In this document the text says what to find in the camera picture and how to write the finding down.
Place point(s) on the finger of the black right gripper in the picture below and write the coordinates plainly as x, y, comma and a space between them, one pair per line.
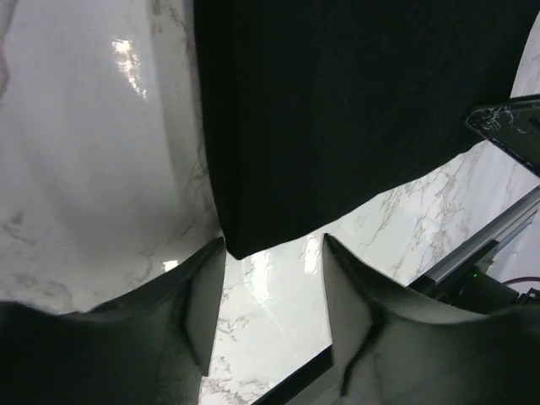
512, 126

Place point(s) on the black t shirt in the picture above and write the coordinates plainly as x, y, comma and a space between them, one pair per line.
312, 108

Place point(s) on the aluminium base extrusion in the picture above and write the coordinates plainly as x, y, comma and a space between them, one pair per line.
480, 250

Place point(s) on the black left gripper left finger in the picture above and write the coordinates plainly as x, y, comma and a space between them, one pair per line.
152, 345

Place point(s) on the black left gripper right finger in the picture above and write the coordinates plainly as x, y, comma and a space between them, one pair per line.
393, 345

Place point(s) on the black mounting rail plate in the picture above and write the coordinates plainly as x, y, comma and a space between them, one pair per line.
316, 382

